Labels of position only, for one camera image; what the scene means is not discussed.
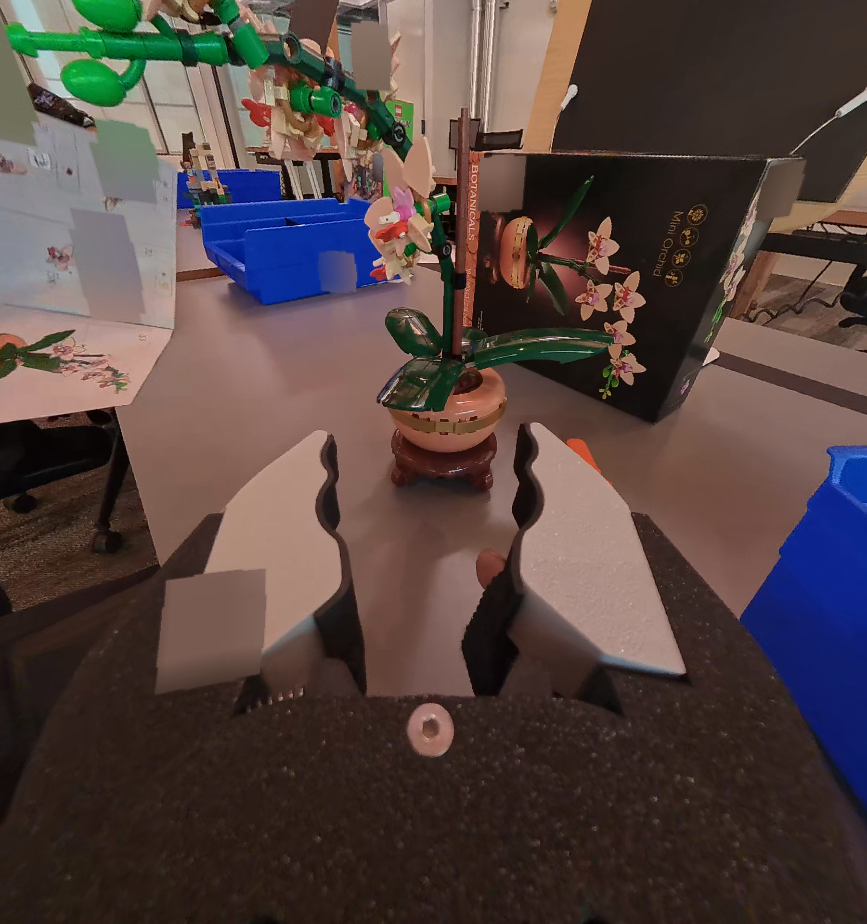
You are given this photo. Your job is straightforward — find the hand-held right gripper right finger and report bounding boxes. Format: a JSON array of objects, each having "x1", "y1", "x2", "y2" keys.
[{"x1": 462, "y1": 423, "x2": 687, "y2": 696}]

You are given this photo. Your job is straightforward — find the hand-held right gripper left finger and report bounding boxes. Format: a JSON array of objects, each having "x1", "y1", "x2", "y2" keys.
[{"x1": 206, "y1": 431, "x2": 368, "y2": 697}]

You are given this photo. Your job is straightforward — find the brick orchid plant model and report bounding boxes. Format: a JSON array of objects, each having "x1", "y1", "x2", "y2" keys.
[{"x1": 3, "y1": 0, "x2": 616, "y2": 495}]

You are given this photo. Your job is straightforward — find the grey desk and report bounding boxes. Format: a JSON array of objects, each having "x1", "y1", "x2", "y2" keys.
[{"x1": 116, "y1": 205, "x2": 867, "y2": 697}]

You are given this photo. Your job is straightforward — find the orange brick separator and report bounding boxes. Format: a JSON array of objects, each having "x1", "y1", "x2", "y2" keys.
[{"x1": 565, "y1": 436, "x2": 613, "y2": 486}]

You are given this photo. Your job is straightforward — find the open instruction booklet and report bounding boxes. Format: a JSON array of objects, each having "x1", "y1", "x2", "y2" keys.
[{"x1": 0, "y1": 123, "x2": 180, "y2": 428}]

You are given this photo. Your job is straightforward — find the blue plastic bin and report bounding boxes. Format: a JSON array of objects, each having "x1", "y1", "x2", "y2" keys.
[
  {"x1": 201, "y1": 196, "x2": 410, "y2": 306},
  {"x1": 177, "y1": 169, "x2": 284, "y2": 210},
  {"x1": 740, "y1": 444, "x2": 867, "y2": 871}
]

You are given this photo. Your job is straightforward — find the black orchid product box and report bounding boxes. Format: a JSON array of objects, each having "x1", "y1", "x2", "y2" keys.
[{"x1": 469, "y1": 148, "x2": 806, "y2": 424}]

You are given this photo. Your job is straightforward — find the small brick tower model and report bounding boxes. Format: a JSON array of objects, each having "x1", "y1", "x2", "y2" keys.
[{"x1": 181, "y1": 132, "x2": 233, "y2": 206}]

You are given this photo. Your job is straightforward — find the brown cardboard sheet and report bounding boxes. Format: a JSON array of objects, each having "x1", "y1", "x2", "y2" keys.
[{"x1": 523, "y1": 0, "x2": 593, "y2": 153}]

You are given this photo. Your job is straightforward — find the large black panel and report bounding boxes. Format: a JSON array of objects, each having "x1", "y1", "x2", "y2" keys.
[{"x1": 549, "y1": 0, "x2": 867, "y2": 203}]

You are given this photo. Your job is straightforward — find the wooden table black frame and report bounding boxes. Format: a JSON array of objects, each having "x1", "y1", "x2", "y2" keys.
[{"x1": 747, "y1": 205, "x2": 867, "y2": 326}]

